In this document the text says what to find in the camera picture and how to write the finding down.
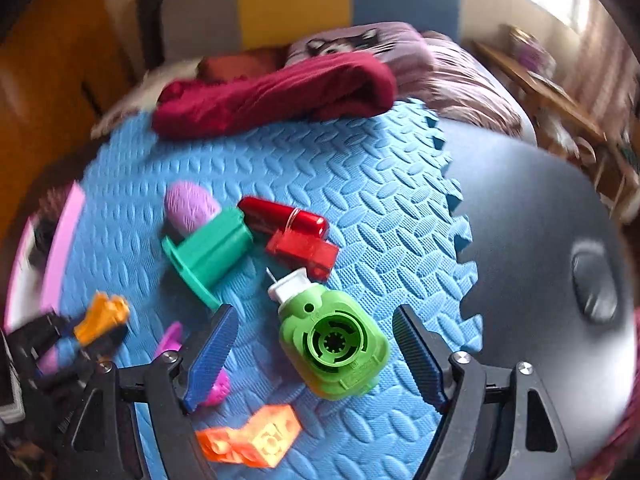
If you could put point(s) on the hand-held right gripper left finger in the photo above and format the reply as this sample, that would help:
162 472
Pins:
210 360

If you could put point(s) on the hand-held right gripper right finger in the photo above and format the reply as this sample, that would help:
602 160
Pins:
422 362

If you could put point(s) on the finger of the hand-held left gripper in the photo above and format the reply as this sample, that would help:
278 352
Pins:
42 327
102 347

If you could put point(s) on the orange yellow plastic piece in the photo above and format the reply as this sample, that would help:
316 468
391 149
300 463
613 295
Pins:
102 317

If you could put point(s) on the magenta funnel strainer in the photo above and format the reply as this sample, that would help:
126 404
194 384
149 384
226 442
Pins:
220 392

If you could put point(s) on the green toy with white top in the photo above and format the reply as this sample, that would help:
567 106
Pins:
345 345

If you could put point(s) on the pink edged white box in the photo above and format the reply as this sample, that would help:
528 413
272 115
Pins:
62 240

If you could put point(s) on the orange plastic building block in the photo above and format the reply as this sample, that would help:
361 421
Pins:
265 435

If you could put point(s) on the teal plastic cone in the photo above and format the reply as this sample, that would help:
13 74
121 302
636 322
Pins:
215 255

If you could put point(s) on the purple textured oval toy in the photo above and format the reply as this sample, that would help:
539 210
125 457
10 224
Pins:
187 205

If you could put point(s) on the red translucent block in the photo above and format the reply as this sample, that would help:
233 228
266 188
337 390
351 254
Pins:
300 255

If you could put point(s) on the red glossy cylinder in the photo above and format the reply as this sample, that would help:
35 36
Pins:
280 215

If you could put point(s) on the blue foam puzzle mat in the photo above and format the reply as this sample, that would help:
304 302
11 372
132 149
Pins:
350 170

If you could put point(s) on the black chair seat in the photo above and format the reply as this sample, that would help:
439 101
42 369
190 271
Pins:
50 85

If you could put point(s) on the white fabric bag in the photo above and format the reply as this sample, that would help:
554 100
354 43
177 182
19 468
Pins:
145 87

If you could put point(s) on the pink striped blanket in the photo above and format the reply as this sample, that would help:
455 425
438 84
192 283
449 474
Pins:
475 95

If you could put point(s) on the maroon cloth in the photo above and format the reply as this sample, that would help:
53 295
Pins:
300 95

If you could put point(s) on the rust brown cushion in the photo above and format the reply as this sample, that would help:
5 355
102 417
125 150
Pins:
235 65

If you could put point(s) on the wooden side table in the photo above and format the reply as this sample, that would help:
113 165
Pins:
550 95

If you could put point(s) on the purple cat print pillow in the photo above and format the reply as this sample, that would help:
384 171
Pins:
350 42

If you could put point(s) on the purple box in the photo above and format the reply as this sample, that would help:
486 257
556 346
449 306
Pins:
530 50

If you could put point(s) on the beige curtain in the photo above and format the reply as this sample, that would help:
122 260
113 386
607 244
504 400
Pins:
605 60

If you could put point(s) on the grey yellow blue headboard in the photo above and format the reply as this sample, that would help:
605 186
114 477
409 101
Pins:
290 5

